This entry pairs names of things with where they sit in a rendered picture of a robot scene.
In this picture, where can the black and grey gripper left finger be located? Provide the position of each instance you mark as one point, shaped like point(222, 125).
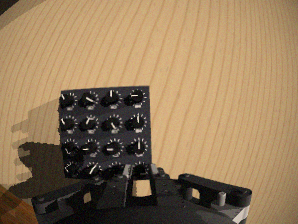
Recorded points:
point(55, 205)

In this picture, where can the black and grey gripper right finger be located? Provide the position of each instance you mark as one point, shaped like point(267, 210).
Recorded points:
point(231, 200)

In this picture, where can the black knob box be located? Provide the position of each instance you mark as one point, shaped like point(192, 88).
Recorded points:
point(92, 148)

